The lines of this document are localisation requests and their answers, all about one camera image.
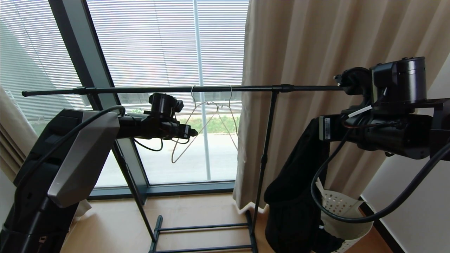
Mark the black clothes rack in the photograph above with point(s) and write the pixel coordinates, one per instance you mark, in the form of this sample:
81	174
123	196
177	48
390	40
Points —
140	90

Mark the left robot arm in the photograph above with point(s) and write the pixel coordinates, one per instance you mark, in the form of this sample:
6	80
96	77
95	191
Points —
84	158

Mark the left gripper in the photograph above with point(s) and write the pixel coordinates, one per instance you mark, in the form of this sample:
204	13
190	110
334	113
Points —
175	129

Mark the white laundry basket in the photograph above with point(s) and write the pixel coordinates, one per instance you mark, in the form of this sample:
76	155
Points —
346	218

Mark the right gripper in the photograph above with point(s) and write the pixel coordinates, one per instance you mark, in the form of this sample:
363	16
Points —
386	133

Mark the black knitted shorts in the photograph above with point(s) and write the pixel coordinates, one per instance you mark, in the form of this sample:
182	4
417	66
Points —
295	196

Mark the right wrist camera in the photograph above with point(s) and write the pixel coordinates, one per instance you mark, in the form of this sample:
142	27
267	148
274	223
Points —
353	80

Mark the pink clothes hanger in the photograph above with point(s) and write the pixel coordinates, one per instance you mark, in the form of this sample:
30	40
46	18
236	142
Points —
192	92
230	92

